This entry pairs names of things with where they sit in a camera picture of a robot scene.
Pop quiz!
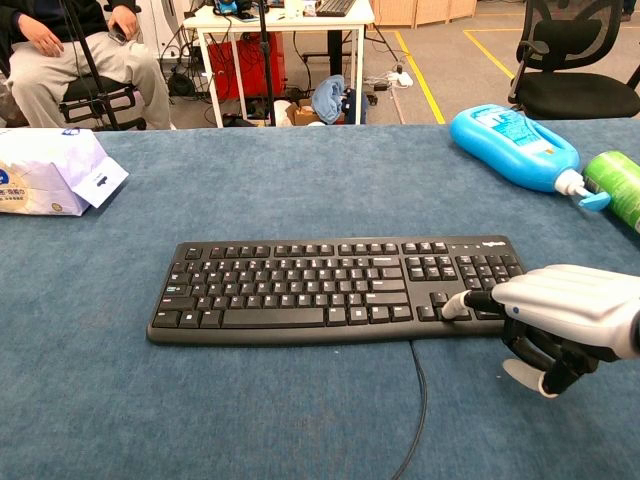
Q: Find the black keyboard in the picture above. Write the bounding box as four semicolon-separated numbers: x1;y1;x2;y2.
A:
146;234;526;347

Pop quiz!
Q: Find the dark blue bag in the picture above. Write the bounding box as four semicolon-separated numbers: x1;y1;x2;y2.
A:
344;87;369;125

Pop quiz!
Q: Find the black keyboard cable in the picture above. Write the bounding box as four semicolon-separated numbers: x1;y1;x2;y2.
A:
392;340;430;480

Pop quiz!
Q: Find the light blue cloth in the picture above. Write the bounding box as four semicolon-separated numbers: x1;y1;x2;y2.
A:
311;74;347;125

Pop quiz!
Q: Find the wooden panel screen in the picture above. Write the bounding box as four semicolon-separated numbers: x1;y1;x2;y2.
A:
369;0;479;29

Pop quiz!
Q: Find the black chair with wheels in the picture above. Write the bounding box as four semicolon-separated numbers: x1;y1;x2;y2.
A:
58;74;148;132

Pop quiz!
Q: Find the blue detergent bottle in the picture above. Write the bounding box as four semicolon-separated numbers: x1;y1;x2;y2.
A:
448;103;612;213

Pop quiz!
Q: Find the red cabinet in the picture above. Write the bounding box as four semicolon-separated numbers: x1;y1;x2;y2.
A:
207;32;286;101

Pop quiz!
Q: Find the black mesh office chair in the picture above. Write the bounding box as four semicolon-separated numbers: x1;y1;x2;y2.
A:
508;0;640;120

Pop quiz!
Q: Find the white desk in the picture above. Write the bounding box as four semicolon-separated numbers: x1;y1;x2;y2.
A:
183;0;376;129

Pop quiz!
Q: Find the black tripod stand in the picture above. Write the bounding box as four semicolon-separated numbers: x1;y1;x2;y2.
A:
62;0;124;131
257;0;279;126

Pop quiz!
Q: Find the blue felt table mat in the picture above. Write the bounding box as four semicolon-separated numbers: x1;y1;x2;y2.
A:
0;118;640;480

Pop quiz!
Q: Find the green cylindrical can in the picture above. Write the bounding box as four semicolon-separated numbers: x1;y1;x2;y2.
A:
582;150;640;234

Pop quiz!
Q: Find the white tissue pack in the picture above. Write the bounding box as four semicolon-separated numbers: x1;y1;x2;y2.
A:
0;127;130;217

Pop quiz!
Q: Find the person in grey trousers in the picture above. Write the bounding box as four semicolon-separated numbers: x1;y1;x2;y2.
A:
0;0;174;131

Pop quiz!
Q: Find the small open cardboard box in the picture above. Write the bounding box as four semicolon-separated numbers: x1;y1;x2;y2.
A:
285;98;326;126

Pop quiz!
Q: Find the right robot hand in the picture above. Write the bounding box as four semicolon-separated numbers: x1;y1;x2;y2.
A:
440;263;640;400

